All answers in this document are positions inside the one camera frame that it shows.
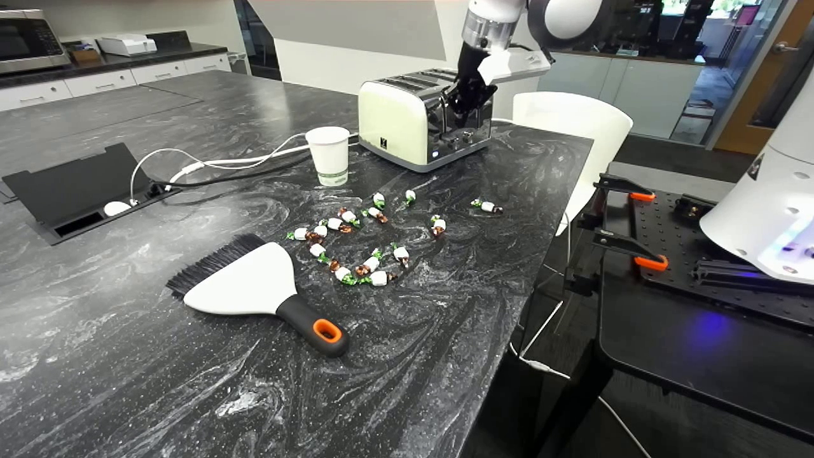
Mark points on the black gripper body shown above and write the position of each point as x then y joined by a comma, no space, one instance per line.
475,66

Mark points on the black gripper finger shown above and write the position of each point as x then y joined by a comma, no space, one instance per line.
484,91
460,98

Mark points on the cream four-slot toaster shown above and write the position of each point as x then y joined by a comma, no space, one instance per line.
403,123

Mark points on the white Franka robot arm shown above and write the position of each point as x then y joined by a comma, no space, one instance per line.
764,187

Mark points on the white shell chair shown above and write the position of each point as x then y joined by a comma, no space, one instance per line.
574,128

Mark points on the small wrapped candy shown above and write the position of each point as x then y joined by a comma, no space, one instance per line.
380,198
319,230
343,272
316,249
373,215
370,263
400,253
349,216
377,277
335,222
298,233
487,203
410,197
438,224

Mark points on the small white bowl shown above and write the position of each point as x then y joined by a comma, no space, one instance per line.
330,154

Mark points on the black clamp with orange grip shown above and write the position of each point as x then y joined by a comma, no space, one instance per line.
649,260
639,197

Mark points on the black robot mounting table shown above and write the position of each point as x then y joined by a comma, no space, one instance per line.
703,338

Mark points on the white countertop appliance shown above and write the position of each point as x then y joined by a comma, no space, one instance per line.
125,43

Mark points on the white cabinet with dark top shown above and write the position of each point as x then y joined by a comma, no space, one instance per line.
111,77

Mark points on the white plug adapter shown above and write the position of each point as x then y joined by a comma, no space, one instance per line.
115,206

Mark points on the brown box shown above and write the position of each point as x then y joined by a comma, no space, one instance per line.
83,53

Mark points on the black pop-up power socket box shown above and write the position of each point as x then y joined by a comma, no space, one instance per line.
80,191

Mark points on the silver microwave oven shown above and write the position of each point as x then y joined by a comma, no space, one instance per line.
29,42

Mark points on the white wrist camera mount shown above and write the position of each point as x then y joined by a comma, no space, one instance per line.
520,66

